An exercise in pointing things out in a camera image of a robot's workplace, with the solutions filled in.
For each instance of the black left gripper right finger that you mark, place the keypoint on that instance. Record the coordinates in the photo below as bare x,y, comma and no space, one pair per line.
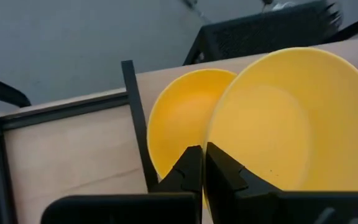
222,180

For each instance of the yellow plastic mini bowl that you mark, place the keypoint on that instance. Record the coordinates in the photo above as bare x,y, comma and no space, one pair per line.
291,124
182,118

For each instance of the black perforated electronics box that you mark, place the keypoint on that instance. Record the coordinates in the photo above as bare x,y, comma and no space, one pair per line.
259,34

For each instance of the black aluminium table frame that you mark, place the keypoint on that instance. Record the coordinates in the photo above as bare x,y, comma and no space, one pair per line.
64,109

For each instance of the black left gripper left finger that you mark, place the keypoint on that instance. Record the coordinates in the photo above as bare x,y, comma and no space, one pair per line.
188,174

